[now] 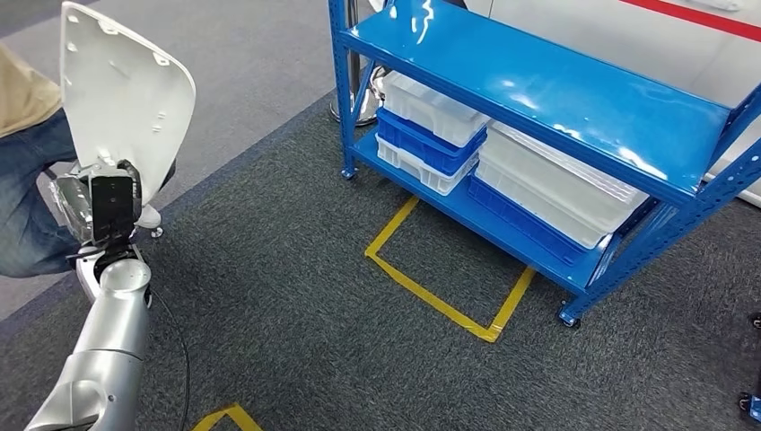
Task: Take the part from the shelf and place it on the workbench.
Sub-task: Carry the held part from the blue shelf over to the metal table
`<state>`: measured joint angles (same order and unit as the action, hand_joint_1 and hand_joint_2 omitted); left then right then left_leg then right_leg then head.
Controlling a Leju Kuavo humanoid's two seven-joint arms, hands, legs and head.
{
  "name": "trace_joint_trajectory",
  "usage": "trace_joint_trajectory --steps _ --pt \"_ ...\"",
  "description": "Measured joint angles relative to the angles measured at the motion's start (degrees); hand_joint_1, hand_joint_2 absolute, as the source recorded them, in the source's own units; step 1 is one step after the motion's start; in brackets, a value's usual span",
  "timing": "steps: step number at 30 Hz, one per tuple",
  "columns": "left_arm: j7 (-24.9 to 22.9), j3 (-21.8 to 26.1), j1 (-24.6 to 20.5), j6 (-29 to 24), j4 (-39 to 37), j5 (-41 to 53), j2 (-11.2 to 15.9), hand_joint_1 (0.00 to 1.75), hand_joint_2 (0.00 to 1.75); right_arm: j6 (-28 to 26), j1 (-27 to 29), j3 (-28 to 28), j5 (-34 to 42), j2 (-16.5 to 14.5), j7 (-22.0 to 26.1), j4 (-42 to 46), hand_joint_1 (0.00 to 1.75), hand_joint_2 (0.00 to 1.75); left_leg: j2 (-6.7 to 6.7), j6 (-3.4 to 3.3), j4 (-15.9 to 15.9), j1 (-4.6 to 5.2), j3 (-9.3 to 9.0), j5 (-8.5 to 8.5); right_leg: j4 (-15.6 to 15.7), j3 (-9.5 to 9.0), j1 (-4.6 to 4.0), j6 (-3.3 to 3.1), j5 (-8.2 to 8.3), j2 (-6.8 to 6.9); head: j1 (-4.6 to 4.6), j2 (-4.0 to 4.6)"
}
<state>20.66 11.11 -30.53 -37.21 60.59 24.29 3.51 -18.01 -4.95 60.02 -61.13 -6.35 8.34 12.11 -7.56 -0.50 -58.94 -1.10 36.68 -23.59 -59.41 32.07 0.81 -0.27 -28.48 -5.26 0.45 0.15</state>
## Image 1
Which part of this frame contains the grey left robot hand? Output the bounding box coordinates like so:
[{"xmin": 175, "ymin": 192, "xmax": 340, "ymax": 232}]
[{"xmin": 50, "ymin": 159, "xmax": 159, "ymax": 242}]

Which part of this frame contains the white plastic car body part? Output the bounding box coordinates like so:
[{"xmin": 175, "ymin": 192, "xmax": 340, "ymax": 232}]
[{"xmin": 59, "ymin": 1, "xmax": 197, "ymax": 207}]

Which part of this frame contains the blue metal shelf rack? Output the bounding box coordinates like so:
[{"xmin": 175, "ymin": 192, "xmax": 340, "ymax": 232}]
[
  {"xmin": 327, "ymin": 0, "xmax": 761, "ymax": 330},
  {"xmin": 737, "ymin": 312, "xmax": 761, "ymax": 425}
]

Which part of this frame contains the person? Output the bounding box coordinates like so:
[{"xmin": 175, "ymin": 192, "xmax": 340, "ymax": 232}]
[{"xmin": 0, "ymin": 41, "xmax": 178, "ymax": 279}]

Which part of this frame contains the yellow floor tape rectangle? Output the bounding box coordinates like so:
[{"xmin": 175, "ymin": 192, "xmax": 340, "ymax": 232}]
[
  {"xmin": 189, "ymin": 403, "xmax": 264, "ymax": 431},
  {"xmin": 363, "ymin": 195, "xmax": 538, "ymax": 345}
]

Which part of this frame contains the small white plastic bin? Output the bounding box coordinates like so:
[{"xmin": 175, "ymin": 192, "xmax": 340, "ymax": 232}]
[{"xmin": 374, "ymin": 134, "xmax": 480, "ymax": 198}]

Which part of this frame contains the large blue plastic bin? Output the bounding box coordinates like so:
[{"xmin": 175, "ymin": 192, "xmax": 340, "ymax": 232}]
[{"xmin": 466, "ymin": 173, "xmax": 596, "ymax": 268}]

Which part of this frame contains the large white plastic bin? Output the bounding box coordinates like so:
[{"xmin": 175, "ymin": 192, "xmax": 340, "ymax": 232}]
[{"xmin": 474, "ymin": 120, "xmax": 651, "ymax": 251}]

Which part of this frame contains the white car with red stripe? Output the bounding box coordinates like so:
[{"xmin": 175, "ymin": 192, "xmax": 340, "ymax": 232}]
[{"xmin": 463, "ymin": 0, "xmax": 761, "ymax": 209}]

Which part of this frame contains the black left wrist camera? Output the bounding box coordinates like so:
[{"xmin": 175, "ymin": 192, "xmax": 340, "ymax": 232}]
[{"xmin": 89, "ymin": 173, "xmax": 138, "ymax": 246}]

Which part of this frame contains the black robot tether cable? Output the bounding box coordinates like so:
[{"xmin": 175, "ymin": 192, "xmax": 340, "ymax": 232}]
[{"xmin": 148, "ymin": 286, "xmax": 191, "ymax": 431}]

